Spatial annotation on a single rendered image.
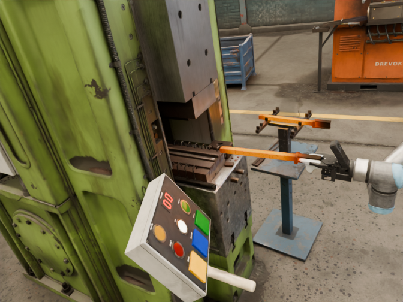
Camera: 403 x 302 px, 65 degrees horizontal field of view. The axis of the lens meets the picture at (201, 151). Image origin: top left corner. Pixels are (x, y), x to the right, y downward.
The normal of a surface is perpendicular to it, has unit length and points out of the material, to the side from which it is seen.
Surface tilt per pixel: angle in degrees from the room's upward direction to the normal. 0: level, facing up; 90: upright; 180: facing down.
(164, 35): 90
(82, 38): 89
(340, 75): 90
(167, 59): 90
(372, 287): 0
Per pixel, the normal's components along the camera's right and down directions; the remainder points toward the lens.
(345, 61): -0.43, 0.51
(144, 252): -0.07, 0.51
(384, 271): -0.15, -0.85
